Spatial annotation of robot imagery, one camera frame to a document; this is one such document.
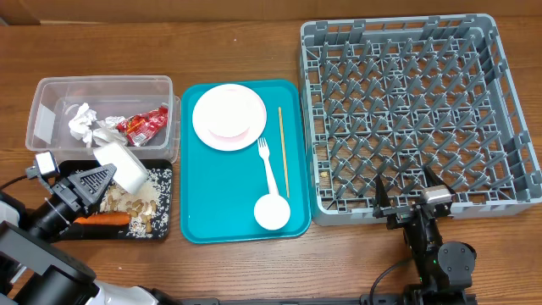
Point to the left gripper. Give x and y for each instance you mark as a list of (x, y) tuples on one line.
[(71, 188)]

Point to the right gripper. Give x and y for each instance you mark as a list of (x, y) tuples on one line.
[(403, 213)]

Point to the grey dishwasher rack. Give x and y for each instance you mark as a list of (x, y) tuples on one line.
[(390, 96)]

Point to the wooden chopstick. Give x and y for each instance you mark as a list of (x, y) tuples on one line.
[(284, 155)]

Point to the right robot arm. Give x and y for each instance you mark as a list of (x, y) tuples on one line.
[(444, 268)]

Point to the large white tissue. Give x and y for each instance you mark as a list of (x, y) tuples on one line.
[(107, 132)]

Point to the white plastic fork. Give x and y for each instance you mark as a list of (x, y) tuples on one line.
[(264, 153)]

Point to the red snack wrapper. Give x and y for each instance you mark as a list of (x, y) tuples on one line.
[(139, 129)]

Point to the white bowl with nuts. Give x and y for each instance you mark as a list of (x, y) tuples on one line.
[(130, 173)]

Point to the clear plastic bin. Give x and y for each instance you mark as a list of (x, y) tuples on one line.
[(57, 100)]

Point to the teal plastic tray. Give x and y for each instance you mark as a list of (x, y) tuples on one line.
[(218, 190)]

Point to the pink white plate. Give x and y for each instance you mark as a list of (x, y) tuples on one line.
[(229, 117)]

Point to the black plastic tray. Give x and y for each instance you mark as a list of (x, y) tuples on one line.
[(161, 175)]

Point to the orange carrot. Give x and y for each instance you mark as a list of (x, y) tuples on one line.
[(115, 219)]

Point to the small white tissue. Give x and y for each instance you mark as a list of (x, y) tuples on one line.
[(80, 125)]

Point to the spilled rice and nuts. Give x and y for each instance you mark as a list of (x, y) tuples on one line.
[(116, 199)]

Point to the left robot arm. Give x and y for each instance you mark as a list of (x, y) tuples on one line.
[(33, 271)]

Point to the small white round cup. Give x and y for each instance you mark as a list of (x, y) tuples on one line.
[(272, 212)]

